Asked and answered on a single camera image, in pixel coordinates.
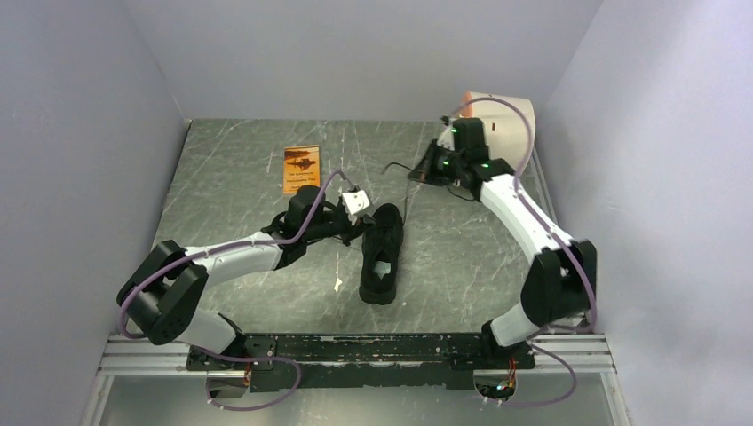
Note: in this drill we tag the orange book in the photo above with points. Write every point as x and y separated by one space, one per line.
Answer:
302 166

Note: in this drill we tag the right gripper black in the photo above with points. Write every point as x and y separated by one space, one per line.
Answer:
423 172

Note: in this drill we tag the aluminium frame rail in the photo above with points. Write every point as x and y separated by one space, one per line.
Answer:
571 355

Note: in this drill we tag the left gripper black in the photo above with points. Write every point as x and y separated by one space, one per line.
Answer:
353 231

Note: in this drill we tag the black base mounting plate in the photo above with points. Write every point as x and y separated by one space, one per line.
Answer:
375 360

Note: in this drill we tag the black sneaker shoe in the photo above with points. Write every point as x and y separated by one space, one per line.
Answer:
380 248

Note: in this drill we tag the cream cylinder orange lid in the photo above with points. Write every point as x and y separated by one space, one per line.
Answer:
505 121

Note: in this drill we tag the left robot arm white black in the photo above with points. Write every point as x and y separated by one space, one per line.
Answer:
162 296

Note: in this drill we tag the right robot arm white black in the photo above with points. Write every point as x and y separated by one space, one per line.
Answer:
561 279

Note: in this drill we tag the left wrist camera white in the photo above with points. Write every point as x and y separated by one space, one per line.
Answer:
356 202

